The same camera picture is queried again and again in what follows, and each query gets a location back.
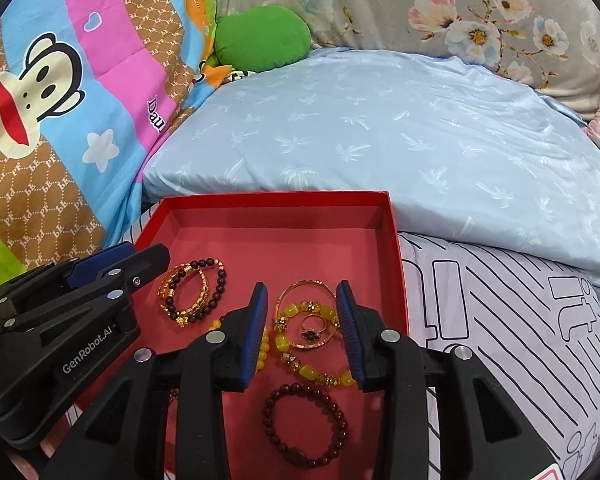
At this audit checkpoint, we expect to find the light blue pillow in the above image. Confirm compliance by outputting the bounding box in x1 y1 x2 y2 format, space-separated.
142 47 600 302

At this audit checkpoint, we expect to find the yellow glass bead bracelet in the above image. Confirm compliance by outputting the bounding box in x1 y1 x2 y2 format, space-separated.
273 299 357 389

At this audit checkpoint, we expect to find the thin gold bangle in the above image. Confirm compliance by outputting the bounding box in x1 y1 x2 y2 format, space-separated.
275 281 342 352

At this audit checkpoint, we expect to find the floral grey cushion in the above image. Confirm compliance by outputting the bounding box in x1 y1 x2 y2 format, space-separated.
214 0 600 122

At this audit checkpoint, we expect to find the dark red bead bracelet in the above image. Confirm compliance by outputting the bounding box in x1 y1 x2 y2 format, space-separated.
261 382 349 469

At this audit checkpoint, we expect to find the colourful monkey print blanket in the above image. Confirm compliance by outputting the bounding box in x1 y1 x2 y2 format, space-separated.
0 0 220 292

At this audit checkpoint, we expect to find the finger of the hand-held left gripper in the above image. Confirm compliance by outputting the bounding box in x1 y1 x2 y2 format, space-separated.
97 243 172 295
67 241 137 289

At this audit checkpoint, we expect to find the small orange bead bracelet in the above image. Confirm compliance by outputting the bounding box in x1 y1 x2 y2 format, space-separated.
207 317 271 377

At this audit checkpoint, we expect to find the red cardboard box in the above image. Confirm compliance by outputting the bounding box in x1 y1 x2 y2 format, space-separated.
10 190 414 480

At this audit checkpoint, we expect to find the gold textured bracelet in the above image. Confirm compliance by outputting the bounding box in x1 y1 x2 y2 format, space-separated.
158 262 217 313

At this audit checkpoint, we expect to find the black and gold bead bracelet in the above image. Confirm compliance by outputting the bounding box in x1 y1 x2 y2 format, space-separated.
160 257 229 329

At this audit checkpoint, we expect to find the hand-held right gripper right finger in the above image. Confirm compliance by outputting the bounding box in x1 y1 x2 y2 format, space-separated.
335 280 563 480

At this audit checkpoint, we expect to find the green plush toy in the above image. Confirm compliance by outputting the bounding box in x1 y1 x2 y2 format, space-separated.
213 6 311 74

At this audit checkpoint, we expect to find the lilac line-print bed sheet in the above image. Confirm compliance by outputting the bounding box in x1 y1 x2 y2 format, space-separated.
120 229 600 480

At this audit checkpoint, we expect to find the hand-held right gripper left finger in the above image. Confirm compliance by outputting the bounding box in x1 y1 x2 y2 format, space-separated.
40 281 270 480

